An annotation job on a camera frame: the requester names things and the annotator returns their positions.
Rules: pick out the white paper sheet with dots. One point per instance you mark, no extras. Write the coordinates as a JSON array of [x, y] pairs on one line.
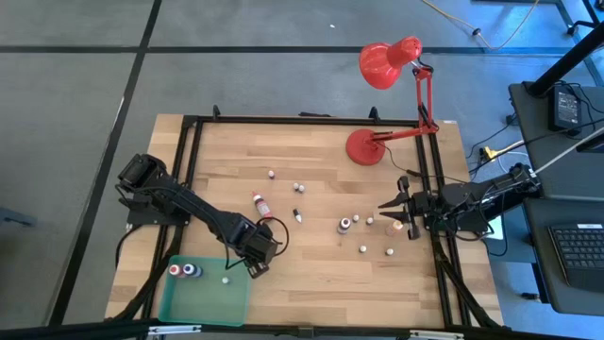
[[495, 229]]

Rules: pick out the white rod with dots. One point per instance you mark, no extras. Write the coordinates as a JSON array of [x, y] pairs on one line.
[[566, 152]]

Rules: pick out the black slanted pole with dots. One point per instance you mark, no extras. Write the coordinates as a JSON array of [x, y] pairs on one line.
[[571, 59]]

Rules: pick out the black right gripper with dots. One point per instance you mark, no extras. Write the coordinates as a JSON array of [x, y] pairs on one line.
[[419, 208]]

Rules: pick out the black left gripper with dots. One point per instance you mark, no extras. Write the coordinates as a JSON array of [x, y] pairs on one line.
[[252, 243]]

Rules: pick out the black metal table frame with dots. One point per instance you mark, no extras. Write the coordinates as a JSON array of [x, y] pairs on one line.
[[283, 121]]

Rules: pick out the blue food coloring bottle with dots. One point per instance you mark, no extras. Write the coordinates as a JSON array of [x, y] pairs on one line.
[[190, 269]]

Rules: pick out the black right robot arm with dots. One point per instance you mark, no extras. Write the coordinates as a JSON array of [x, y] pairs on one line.
[[500, 184]]

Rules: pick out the black chair base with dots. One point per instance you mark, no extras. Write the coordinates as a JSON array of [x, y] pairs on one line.
[[585, 23]]

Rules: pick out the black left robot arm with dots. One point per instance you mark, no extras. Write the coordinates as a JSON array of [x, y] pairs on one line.
[[189, 203]]

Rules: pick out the black power brick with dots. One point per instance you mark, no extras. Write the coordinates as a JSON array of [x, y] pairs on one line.
[[565, 111]]

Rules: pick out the black frame hook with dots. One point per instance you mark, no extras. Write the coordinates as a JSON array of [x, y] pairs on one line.
[[374, 114], [216, 113]]

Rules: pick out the yellow food coloring bottle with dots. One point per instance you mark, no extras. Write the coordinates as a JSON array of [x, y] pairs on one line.
[[392, 230]]

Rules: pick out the red desk lamp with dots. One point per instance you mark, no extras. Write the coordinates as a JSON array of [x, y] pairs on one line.
[[365, 148]]

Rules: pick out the yellow power plug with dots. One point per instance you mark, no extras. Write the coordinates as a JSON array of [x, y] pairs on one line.
[[488, 152]]

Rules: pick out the black flat bar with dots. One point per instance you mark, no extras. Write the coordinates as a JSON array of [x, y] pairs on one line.
[[313, 114]]

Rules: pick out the black laptop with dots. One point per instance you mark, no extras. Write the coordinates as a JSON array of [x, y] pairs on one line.
[[580, 255]]

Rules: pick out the silver aluminium bracket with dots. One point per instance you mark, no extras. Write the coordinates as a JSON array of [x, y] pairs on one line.
[[174, 329], [436, 334]]

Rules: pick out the dark grey desk top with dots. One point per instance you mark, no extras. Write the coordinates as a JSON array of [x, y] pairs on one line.
[[557, 165], [538, 264]]

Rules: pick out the violet food coloring bottle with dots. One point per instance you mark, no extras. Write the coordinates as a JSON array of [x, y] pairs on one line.
[[343, 226]]

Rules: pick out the teal plastic bin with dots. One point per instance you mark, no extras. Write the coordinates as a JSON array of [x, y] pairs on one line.
[[207, 307]]

